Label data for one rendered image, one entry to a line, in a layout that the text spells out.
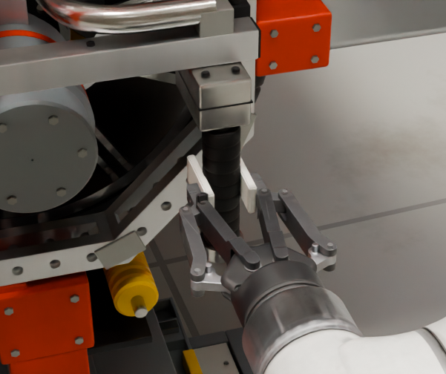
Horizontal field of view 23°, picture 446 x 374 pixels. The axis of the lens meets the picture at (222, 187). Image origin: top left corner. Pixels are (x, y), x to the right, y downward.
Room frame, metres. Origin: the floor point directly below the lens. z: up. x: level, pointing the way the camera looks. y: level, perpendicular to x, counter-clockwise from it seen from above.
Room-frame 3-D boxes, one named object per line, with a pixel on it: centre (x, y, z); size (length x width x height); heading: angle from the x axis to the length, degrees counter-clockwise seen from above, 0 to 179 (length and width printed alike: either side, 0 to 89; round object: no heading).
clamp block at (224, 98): (0.87, 0.01, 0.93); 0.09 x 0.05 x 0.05; 16
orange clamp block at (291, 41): (1.11, -0.07, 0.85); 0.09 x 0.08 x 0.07; 106
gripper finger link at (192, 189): (0.80, 0.03, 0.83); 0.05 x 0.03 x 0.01; 17
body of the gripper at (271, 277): (0.69, -0.04, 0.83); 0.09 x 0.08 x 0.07; 16
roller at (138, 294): (1.15, 0.14, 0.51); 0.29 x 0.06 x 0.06; 16
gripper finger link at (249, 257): (0.75, 0.00, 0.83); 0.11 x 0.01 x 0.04; 27
